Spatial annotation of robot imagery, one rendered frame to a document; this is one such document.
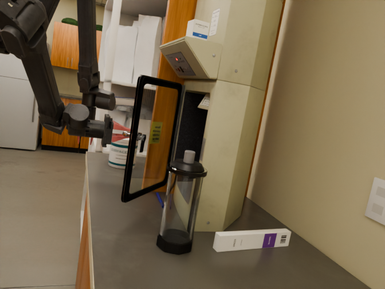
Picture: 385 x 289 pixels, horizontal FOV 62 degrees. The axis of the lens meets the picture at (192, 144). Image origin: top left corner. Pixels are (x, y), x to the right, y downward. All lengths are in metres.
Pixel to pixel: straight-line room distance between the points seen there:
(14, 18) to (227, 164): 0.66
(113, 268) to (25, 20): 0.56
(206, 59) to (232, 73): 0.09
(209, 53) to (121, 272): 0.61
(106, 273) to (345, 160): 0.77
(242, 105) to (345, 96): 0.35
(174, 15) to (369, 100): 0.74
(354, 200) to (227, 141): 0.42
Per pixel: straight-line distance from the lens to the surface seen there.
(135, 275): 0.79
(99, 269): 0.80
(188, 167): 0.82
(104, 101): 1.28
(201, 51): 0.94
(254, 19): 1.02
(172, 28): 1.31
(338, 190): 1.13
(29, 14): 0.79
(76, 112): 1.00
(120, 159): 1.62
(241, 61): 0.99
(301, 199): 1.26
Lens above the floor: 1.36
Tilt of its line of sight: 9 degrees down
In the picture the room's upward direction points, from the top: 10 degrees clockwise
